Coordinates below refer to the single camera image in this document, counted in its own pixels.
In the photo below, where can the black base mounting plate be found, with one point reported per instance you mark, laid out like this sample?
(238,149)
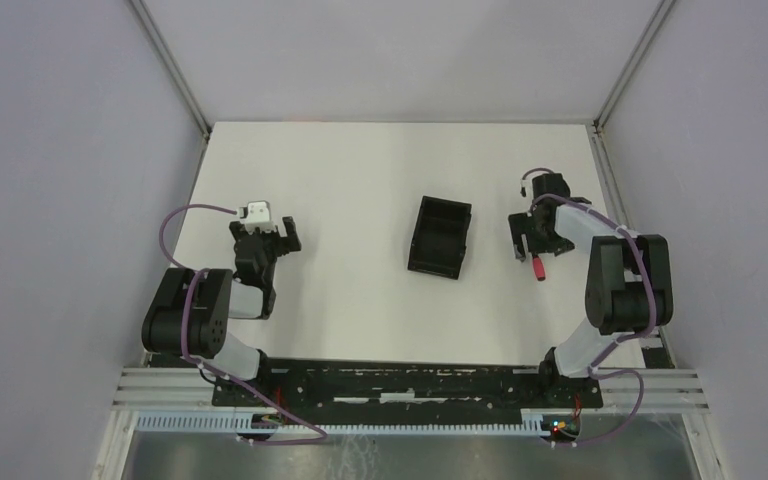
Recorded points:
(348,393)

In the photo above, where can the left corner aluminium post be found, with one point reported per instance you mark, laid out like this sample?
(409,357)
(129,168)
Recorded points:
(159,45)

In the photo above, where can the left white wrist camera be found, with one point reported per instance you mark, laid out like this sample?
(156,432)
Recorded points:
(256,217)

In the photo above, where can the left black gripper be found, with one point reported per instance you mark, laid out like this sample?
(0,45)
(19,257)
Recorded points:
(263,240)

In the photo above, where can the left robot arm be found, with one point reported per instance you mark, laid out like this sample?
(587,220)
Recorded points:
(190,313)

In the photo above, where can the corner aluminium post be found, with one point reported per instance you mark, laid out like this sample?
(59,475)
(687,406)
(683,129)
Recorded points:
(159,45)
(640,50)

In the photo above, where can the right corner aluminium post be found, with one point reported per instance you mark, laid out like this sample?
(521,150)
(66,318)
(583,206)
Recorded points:
(640,50)

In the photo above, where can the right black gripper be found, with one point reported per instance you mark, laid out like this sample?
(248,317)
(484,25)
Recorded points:
(537,234)

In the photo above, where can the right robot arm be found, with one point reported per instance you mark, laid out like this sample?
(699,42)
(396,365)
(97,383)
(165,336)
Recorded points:
(628,288)

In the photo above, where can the aluminium front rail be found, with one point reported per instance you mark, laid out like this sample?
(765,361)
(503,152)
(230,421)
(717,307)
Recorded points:
(666,391)

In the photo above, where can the black plastic bin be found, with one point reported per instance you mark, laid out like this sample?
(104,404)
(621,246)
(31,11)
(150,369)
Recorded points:
(439,241)

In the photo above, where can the white slotted cable duct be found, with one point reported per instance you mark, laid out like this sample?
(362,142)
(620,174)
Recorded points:
(240,423)

